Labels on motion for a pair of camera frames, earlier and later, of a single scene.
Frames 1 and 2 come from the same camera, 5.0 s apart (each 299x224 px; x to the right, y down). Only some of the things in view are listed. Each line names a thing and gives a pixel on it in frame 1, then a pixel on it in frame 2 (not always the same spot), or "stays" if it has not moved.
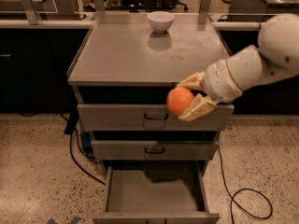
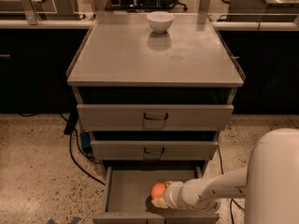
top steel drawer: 151,118 stays
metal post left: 28,6 stays
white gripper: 220,80 -> 171,194
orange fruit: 178,100 -> 158,189
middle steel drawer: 153,150 stays
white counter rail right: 238,25 stays
